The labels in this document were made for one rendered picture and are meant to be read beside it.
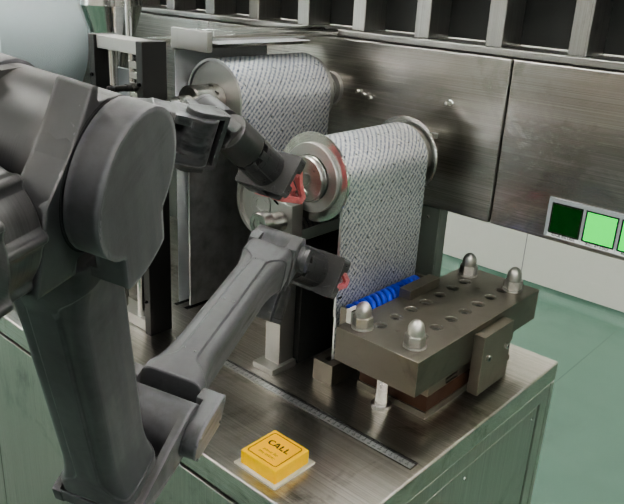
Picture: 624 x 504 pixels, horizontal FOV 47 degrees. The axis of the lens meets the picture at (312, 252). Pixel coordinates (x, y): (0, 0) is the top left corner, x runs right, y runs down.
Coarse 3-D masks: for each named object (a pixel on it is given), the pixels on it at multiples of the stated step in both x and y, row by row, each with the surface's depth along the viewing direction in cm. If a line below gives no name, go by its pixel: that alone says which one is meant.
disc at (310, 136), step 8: (296, 136) 117; (304, 136) 116; (312, 136) 115; (320, 136) 114; (288, 144) 119; (296, 144) 118; (320, 144) 114; (328, 144) 113; (288, 152) 120; (336, 152) 112; (336, 160) 113; (344, 160) 112; (344, 168) 112; (344, 176) 113; (344, 184) 113; (344, 192) 113; (336, 200) 115; (344, 200) 114; (328, 208) 116; (336, 208) 115; (304, 216) 120; (312, 216) 119; (320, 216) 118; (328, 216) 117
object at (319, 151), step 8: (304, 144) 116; (312, 144) 115; (296, 152) 117; (304, 152) 116; (312, 152) 115; (320, 152) 114; (328, 152) 113; (320, 160) 114; (328, 160) 113; (328, 168) 113; (336, 168) 113; (328, 176) 114; (336, 176) 113; (328, 184) 114; (336, 184) 113; (328, 192) 115; (336, 192) 114; (320, 200) 116; (328, 200) 115; (304, 208) 119; (312, 208) 118; (320, 208) 117
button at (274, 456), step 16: (272, 432) 106; (256, 448) 103; (272, 448) 103; (288, 448) 103; (304, 448) 103; (256, 464) 101; (272, 464) 100; (288, 464) 100; (304, 464) 103; (272, 480) 99
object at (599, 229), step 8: (592, 216) 120; (600, 216) 120; (592, 224) 121; (600, 224) 120; (608, 224) 119; (616, 224) 118; (584, 232) 122; (592, 232) 121; (600, 232) 120; (608, 232) 119; (584, 240) 122; (592, 240) 121; (600, 240) 120; (608, 240) 120
